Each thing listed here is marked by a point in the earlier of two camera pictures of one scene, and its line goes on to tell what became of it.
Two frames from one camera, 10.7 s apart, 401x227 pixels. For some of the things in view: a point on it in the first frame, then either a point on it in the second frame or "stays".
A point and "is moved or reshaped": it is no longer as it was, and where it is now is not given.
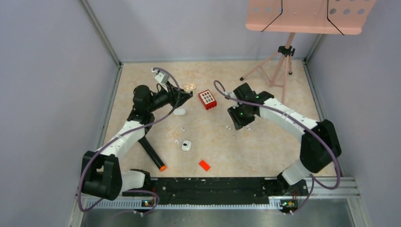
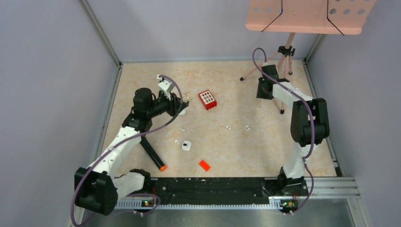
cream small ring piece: x=189 y=86 is moved or reshaped
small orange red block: x=204 y=165 stays
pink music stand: x=290 y=17 stays
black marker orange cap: x=152 y=153 stays
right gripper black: x=239 y=122 → x=259 y=94
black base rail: x=220 y=190 stays
